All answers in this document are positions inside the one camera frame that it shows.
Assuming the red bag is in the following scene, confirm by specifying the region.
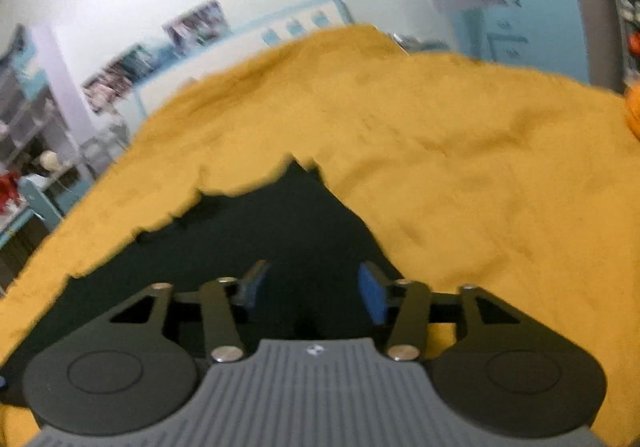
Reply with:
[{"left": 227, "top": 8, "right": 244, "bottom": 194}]
[{"left": 0, "top": 172, "right": 24, "bottom": 216}]

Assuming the grey utility cart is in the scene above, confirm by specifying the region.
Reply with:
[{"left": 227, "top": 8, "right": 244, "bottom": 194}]
[{"left": 80, "top": 119, "right": 134, "bottom": 178}]

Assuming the orange round toy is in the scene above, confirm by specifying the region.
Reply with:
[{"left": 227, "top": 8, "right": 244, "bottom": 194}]
[{"left": 622, "top": 82, "right": 640, "bottom": 140}]

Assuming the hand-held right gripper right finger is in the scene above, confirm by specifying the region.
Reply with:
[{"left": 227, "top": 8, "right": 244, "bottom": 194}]
[{"left": 357, "top": 259, "right": 524, "bottom": 364}]

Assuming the black long-sleeve sweater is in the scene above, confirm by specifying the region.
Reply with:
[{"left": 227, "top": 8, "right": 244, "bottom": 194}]
[{"left": 0, "top": 153, "right": 405, "bottom": 403}]

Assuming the blue and white wardrobe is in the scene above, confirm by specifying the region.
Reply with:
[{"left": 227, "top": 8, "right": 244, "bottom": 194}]
[{"left": 405, "top": 0, "right": 621, "bottom": 92}]

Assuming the mustard yellow quilt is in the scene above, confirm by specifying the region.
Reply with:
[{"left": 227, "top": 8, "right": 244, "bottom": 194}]
[{"left": 0, "top": 24, "right": 640, "bottom": 447}]

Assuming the shoe rack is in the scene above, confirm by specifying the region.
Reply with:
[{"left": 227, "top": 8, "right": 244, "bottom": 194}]
[{"left": 607, "top": 0, "right": 640, "bottom": 58}]

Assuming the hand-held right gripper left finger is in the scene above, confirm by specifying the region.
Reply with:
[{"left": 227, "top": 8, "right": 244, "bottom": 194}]
[{"left": 107, "top": 258, "right": 272, "bottom": 365}]

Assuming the white wall shelf unit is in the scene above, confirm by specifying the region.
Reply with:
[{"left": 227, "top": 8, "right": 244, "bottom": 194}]
[{"left": 0, "top": 24, "right": 71, "bottom": 168}]

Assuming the blue wooden chair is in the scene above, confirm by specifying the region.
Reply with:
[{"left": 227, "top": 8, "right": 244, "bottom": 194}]
[{"left": 17, "top": 174, "right": 66, "bottom": 231}]

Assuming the blue and white desk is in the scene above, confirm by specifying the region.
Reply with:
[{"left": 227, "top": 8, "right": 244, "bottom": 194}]
[{"left": 0, "top": 162, "right": 96, "bottom": 288}]

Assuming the blue nightstand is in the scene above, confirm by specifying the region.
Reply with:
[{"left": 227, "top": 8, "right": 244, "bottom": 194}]
[{"left": 392, "top": 32, "right": 451, "bottom": 56}]

